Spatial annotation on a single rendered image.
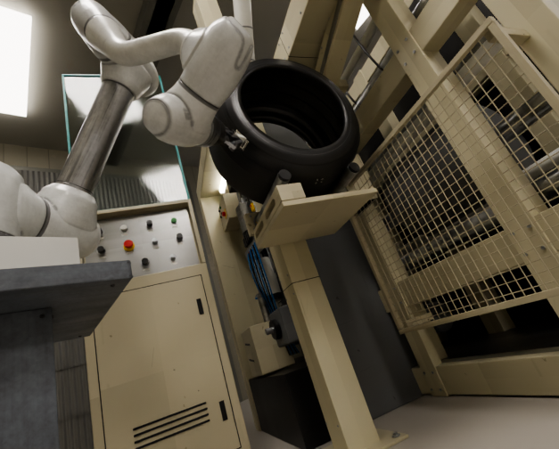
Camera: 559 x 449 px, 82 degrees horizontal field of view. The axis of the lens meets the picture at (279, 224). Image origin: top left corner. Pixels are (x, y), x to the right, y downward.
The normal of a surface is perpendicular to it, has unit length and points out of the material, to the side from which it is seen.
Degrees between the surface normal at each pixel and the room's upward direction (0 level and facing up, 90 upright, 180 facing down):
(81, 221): 119
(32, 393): 90
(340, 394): 90
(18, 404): 90
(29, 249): 90
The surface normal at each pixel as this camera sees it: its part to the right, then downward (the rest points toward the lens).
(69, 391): 0.57, -0.47
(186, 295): 0.28, -0.44
